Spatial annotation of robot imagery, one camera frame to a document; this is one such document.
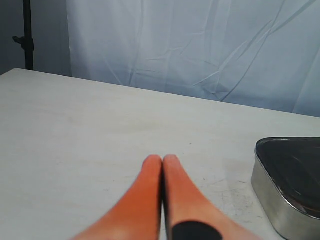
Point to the steel two-compartment lunch box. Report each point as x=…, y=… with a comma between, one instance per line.
x=288, y=221

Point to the blue-white backdrop cloth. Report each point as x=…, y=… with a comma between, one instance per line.
x=260, y=53

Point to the dark lid with orange seal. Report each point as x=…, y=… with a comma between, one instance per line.
x=293, y=164

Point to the black light stand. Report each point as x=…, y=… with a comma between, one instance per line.
x=27, y=41

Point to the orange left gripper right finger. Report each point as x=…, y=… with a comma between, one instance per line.
x=189, y=215

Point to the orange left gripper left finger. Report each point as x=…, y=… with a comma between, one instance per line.
x=137, y=215

